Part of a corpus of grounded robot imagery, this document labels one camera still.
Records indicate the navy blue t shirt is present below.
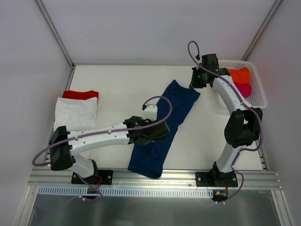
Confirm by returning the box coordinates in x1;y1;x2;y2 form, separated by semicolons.
128;80;200;178

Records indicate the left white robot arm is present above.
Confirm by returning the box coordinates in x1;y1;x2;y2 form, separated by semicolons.
49;116;170;184

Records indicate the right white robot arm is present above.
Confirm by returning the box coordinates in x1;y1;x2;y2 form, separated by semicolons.
190;54;262;187

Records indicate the orange t shirt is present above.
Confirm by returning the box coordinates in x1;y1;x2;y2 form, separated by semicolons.
228;67;251;84

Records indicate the pink t shirt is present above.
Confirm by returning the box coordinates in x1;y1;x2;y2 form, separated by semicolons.
235;83;252;98

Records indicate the white plastic basket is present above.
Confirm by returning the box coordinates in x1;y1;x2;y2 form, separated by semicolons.
219;60;267;108

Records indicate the folded white t shirt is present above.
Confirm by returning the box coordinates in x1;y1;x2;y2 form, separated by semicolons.
53;97;97;131

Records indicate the folded red t shirt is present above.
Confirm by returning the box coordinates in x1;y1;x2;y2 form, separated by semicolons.
62;90;99;100

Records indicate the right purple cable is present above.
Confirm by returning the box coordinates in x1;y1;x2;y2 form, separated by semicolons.
187;40;263;204

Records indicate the purple cable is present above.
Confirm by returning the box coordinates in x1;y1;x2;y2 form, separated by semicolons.
32;95;173;202
187;40;263;204

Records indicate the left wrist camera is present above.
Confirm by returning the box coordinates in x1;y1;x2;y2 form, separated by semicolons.
142;104;158;121

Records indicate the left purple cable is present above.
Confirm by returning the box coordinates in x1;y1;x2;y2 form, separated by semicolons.
32;95;173;202

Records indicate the white slotted cable duct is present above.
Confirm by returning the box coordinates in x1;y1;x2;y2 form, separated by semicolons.
38;186;214;199

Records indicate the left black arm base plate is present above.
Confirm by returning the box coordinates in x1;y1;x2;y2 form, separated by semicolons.
71;169;113;185

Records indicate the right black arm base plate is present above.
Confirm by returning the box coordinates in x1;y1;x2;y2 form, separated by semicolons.
195;171;238;187

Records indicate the aluminium mounting rail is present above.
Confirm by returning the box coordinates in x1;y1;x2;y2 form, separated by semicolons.
28;166;283;190

